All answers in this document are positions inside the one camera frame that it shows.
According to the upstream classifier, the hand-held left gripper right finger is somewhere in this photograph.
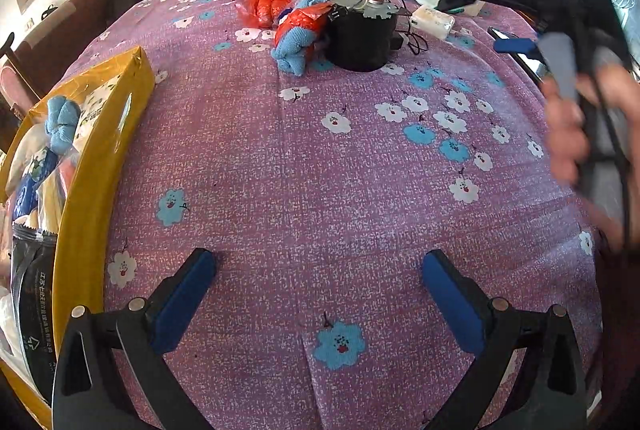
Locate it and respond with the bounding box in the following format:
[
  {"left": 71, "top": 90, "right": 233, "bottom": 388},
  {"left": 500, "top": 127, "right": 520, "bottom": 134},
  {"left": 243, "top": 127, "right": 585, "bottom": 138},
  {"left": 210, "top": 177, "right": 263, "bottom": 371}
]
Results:
[{"left": 421, "top": 249, "right": 588, "bottom": 430}]

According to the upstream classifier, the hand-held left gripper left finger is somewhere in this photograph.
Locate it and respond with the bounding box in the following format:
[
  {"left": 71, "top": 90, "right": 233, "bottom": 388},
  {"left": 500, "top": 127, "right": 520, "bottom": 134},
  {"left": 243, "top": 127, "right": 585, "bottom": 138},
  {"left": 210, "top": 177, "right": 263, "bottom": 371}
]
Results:
[{"left": 51, "top": 247, "right": 218, "bottom": 430}]

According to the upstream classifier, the yellow bag with items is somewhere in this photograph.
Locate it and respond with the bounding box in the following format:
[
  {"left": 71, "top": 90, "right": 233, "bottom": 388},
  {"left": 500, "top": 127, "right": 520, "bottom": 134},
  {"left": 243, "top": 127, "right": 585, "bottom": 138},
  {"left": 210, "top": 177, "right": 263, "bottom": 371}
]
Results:
[{"left": 0, "top": 47, "right": 156, "bottom": 428}]

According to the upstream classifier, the black plastic packet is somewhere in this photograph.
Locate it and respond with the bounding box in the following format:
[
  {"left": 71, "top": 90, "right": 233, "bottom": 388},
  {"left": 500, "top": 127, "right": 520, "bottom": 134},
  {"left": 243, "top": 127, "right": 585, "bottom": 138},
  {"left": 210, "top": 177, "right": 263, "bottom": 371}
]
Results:
[{"left": 10, "top": 222, "right": 63, "bottom": 403}]

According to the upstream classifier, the pink tissue pack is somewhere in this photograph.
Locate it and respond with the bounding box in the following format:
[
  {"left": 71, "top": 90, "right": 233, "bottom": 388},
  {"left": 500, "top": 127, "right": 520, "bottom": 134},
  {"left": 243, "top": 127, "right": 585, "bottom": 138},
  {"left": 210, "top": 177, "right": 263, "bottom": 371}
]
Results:
[{"left": 57, "top": 155, "right": 81, "bottom": 201}]

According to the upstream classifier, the blue floral tissue pack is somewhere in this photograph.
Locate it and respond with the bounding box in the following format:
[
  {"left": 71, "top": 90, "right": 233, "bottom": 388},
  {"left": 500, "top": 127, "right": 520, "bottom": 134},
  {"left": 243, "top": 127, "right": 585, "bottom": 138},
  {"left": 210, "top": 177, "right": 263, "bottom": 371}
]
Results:
[{"left": 12, "top": 150, "right": 56, "bottom": 221}]

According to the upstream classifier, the white patterned tissue pack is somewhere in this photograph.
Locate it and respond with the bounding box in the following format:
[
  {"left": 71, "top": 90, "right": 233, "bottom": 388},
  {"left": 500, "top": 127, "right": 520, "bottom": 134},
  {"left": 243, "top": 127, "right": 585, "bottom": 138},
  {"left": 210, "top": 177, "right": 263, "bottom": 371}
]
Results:
[{"left": 75, "top": 75, "right": 121, "bottom": 146}]

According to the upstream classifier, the person's right hand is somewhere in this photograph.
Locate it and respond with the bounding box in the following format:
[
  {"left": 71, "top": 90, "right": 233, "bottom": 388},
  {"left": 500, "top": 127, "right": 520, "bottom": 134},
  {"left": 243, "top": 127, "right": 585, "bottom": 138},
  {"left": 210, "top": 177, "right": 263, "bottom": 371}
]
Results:
[{"left": 542, "top": 77, "right": 588, "bottom": 186}]

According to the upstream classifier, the black smartphone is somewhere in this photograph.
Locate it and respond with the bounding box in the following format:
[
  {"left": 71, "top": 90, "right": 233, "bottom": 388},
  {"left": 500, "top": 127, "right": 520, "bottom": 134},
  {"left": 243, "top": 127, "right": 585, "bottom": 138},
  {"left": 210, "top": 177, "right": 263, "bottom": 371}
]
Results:
[{"left": 487, "top": 26, "right": 548, "bottom": 86}]

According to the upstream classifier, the white power adapter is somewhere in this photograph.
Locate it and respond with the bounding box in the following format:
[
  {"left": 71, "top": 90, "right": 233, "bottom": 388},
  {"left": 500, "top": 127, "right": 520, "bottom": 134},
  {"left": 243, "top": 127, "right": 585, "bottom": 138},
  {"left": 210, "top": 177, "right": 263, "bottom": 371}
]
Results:
[{"left": 411, "top": 6, "right": 457, "bottom": 40}]

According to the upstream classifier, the black electric motor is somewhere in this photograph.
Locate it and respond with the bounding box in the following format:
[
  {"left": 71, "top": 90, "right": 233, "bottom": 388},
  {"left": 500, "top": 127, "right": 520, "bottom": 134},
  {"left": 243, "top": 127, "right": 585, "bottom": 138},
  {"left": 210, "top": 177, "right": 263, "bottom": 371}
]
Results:
[{"left": 325, "top": 0, "right": 403, "bottom": 72}]

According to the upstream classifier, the purple floral tablecloth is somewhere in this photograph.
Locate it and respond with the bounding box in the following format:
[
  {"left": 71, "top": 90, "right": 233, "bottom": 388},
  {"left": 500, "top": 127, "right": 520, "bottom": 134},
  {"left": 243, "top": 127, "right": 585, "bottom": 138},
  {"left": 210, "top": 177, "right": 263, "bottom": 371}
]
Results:
[{"left": 50, "top": 0, "right": 608, "bottom": 430}]

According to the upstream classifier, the blue cloth in red net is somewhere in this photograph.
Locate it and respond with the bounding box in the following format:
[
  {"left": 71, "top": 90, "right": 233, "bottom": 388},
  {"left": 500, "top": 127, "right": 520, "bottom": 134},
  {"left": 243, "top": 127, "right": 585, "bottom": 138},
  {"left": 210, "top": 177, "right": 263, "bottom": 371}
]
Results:
[{"left": 270, "top": 0, "right": 336, "bottom": 77}]

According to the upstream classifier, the red plastic bag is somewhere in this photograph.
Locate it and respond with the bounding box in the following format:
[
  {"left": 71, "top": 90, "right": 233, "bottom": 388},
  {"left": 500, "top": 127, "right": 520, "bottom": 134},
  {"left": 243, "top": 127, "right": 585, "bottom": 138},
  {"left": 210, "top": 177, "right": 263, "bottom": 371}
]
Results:
[{"left": 235, "top": 0, "right": 293, "bottom": 30}]

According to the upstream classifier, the blue rolled cloth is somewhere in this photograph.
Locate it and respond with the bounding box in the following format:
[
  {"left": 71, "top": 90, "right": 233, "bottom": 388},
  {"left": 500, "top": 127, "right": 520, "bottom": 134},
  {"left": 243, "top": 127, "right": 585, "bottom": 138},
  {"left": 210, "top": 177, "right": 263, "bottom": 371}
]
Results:
[{"left": 44, "top": 95, "right": 82, "bottom": 156}]

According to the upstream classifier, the dark wooden chair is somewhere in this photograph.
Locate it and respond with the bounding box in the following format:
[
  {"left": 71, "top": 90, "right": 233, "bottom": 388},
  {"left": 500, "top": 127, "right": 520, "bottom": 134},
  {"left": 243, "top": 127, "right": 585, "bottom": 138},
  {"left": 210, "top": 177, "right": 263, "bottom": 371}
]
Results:
[{"left": 12, "top": 0, "right": 113, "bottom": 83}]

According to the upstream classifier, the black cable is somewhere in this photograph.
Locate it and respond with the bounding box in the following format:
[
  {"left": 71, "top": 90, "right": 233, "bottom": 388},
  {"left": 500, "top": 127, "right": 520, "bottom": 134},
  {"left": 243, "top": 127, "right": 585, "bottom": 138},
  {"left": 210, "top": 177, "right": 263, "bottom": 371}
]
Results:
[{"left": 395, "top": 17, "right": 431, "bottom": 56}]

